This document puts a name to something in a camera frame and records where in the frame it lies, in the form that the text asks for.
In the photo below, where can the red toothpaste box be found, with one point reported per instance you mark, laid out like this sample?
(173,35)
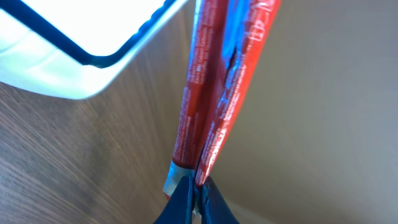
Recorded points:
(227,40)

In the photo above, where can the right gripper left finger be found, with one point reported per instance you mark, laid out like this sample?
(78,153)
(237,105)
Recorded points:
(178,209)

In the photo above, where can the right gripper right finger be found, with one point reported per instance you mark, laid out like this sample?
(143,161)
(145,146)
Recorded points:
(213,208)

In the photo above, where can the white barcode scanner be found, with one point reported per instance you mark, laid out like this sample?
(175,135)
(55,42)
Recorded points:
(75,49)

